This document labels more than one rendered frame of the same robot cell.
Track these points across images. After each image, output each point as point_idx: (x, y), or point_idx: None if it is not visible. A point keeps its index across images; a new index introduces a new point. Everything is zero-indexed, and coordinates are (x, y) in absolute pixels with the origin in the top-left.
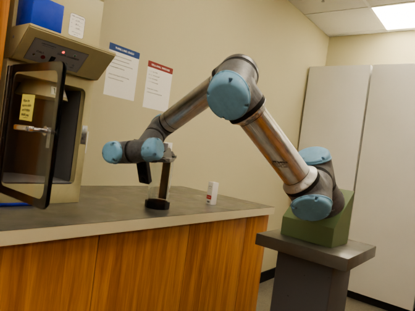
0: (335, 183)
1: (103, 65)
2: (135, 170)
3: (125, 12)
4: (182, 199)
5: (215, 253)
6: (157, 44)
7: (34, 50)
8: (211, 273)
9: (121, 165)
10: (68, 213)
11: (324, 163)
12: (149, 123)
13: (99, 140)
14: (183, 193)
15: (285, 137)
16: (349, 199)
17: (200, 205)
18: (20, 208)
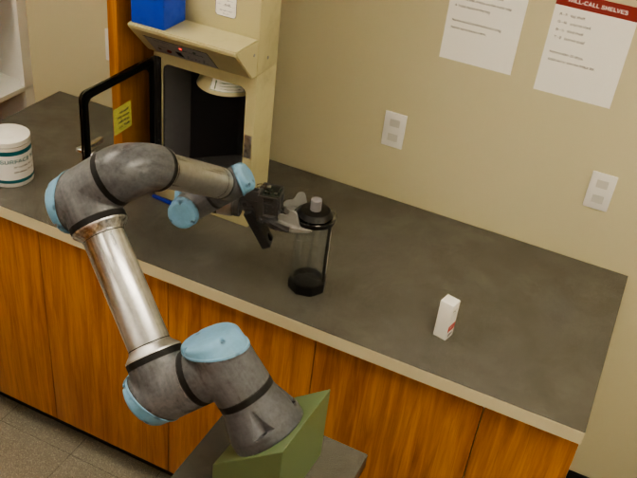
0: (228, 406)
1: (235, 64)
2: (506, 205)
3: None
4: (431, 298)
5: (383, 409)
6: None
7: (156, 45)
8: (374, 432)
9: (474, 188)
10: (175, 238)
11: (188, 360)
12: (552, 123)
13: (428, 136)
14: (515, 290)
15: (111, 286)
16: (264, 454)
17: (399, 323)
18: (160, 211)
